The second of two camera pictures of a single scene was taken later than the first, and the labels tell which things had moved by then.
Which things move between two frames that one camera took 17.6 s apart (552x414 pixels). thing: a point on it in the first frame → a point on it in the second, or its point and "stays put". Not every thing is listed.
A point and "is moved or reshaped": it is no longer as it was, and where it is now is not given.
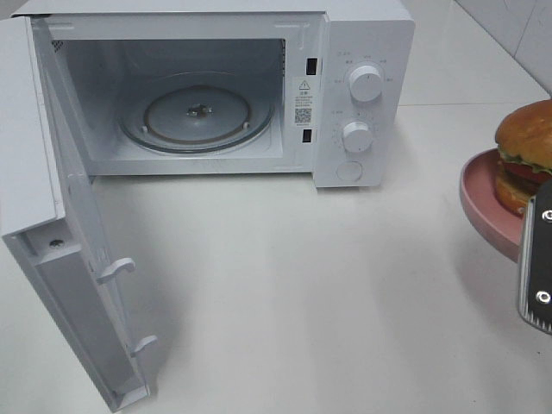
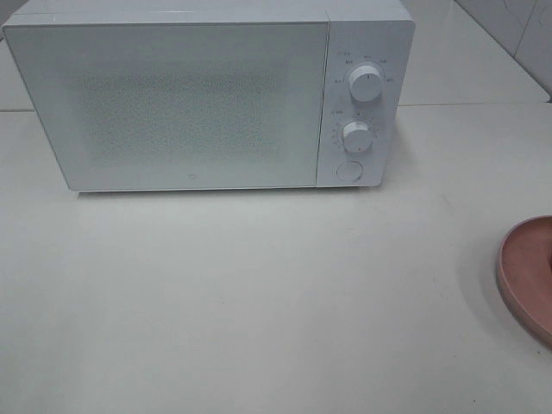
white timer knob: (357, 136) stays put
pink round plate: (501, 229) is moved or reshaped
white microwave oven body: (321, 88) stays put
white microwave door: (52, 216) → (177, 105)
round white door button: (349, 171) stays put
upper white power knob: (366, 83) stays put
